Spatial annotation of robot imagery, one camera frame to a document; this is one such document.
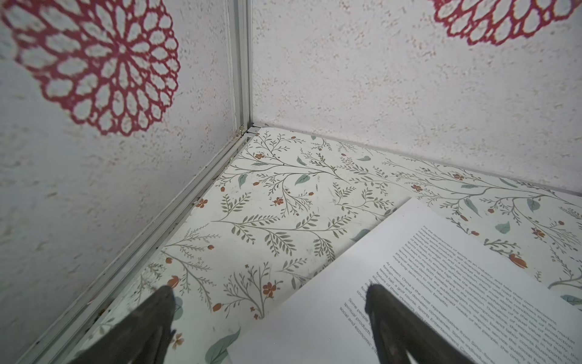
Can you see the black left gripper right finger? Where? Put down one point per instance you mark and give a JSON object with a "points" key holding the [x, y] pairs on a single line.
{"points": [[402, 337]]}

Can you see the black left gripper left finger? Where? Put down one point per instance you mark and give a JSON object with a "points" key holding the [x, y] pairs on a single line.
{"points": [[141, 337]]}

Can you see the printed paper sheet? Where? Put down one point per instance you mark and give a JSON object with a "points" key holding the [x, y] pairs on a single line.
{"points": [[483, 305]]}

